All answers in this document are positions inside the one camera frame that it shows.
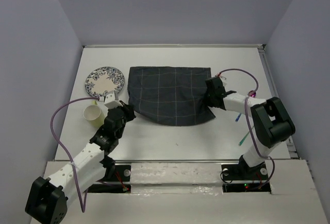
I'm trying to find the dark grey checked cloth placemat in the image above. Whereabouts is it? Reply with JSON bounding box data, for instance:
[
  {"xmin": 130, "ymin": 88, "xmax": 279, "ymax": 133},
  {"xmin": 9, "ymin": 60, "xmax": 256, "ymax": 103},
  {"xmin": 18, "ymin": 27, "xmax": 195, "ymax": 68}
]
[{"xmin": 127, "ymin": 66, "xmax": 215, "ymax": 126}]

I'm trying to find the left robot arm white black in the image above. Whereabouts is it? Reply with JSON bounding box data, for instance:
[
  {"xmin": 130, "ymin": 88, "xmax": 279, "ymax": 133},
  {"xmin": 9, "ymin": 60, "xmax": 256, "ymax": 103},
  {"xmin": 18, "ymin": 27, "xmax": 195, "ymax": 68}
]
[{"xmin": 25, "ymin": 101, "xmax": 136, "ymax": 223}]

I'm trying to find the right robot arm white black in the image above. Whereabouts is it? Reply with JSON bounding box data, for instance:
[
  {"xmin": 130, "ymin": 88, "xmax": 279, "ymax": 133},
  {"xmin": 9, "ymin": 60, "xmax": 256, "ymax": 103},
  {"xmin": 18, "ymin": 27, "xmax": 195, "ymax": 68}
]
[{"xmin": 205, "ymin": 77, "xmax": 295, "ymax": 183}]

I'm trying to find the pale yellow mug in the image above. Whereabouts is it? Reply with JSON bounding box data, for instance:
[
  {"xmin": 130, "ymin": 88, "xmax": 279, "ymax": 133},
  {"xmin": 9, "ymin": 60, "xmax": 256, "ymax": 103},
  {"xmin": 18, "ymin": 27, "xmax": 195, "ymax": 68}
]
[{"xmin": 83, "ymin": 100, "xmax": 105, "ymax": 129}]

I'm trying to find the iridescent spoon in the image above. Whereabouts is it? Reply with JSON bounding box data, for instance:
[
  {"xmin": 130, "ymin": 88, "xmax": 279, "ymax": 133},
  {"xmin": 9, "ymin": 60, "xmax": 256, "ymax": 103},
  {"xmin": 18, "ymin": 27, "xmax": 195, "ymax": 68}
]
[{"xmin": 235, "ymin": 90, "xmax": 258, "ymax": 123}]

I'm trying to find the blue floral ceramic plate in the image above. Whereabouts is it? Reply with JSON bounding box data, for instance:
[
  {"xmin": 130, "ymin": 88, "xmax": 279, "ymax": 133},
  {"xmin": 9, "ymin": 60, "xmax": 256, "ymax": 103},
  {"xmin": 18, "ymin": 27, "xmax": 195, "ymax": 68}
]
[{"xmin": 85, "ymin": 66, "xmax": 125, "ymax": 97}]

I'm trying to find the iridescent fork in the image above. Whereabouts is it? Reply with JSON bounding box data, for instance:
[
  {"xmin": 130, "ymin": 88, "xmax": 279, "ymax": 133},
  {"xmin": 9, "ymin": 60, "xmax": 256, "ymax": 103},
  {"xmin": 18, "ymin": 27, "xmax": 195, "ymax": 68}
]
[{"xmin": 238, "ymin": 132, "xmax": 250, "ymax": 146}]

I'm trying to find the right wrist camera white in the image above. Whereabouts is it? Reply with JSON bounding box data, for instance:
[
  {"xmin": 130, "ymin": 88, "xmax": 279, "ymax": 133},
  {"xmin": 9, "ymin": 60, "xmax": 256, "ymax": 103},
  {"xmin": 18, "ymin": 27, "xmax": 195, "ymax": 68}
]
[{"xmin": 216, "ymin": 73, "xmax": 227, "ymax": 87}]

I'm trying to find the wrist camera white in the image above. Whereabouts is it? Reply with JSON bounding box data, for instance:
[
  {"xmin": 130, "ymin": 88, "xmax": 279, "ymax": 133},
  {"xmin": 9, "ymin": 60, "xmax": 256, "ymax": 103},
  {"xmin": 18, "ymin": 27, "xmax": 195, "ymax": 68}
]
[
  {"xmin": 103, "ymin": 91, "xmax": 123, "ymax": 109},
  {"xmin": 216, "ymin": 73, "xmax": 227, "ymax": 87}
]

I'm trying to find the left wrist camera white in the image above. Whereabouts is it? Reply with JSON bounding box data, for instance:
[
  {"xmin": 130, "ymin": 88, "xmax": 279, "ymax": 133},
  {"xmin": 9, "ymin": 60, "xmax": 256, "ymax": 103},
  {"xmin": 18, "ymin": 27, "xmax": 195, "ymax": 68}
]
[{"xmin": 103, "ymin": 91, "xmax": 123, "ymax": 109}]

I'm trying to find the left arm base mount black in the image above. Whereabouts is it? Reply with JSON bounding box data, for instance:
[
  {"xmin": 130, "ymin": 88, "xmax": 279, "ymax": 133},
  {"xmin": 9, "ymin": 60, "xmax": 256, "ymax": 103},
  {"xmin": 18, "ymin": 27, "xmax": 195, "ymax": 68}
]
[{"xmin": 88, "ymin": 164, "xmax": 131, "ymax": 194}]

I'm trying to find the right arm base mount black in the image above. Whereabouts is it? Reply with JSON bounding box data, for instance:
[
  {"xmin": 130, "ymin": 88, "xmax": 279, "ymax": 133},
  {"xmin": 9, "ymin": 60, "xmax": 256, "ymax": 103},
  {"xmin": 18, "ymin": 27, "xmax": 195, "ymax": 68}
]
[{"xmin": 220, "ymin": 163, "xmax": 271, "ymax": 193}]

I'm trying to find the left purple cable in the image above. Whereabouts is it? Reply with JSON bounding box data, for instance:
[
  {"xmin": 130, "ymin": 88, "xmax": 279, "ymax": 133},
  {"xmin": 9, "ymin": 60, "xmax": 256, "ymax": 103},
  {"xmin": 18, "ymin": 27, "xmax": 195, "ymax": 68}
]
[{"xmin": 50, "ymin": 95, "xmax": 104, "ymax": 213}]

